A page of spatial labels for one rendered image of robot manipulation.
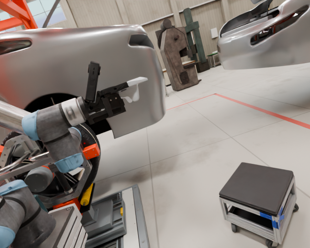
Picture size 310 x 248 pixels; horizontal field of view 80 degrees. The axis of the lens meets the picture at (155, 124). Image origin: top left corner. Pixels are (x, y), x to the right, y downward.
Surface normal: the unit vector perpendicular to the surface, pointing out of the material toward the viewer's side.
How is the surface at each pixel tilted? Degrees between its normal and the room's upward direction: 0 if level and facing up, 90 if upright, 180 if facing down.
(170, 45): 90
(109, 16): 90
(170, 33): 90
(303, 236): 0
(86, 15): 90
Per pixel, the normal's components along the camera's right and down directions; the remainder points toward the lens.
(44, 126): 0.27, 0.26
